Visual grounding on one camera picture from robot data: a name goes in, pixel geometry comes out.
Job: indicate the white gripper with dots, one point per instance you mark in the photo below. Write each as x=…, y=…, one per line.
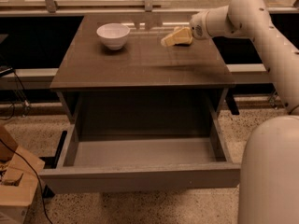
x=197, y=27

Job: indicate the yellow sponge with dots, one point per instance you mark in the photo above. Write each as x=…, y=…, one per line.
x=183, y=35

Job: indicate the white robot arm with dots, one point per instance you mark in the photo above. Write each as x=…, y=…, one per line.
x=269, y=175

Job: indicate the grey cabinet with glossy top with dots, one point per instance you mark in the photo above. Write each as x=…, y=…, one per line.
x=142, y=90

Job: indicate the open grey top drawer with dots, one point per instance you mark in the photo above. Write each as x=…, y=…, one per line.
x=124, y=164

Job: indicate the white ceramic bowl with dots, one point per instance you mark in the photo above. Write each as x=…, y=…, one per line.
x=113, y=35

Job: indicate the black cabinet foot right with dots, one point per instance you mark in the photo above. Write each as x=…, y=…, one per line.
x=231, y=103

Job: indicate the black cabinet foot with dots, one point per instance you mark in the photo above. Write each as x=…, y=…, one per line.
x=231, y=103
x=51, y=163

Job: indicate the black cabinet foot left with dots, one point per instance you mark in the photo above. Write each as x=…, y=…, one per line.
x=51, y=163

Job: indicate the cardboard box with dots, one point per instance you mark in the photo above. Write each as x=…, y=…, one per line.
x=19, y=168

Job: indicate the grey metal rail ledge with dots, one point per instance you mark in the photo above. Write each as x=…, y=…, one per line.
x=37, y=79

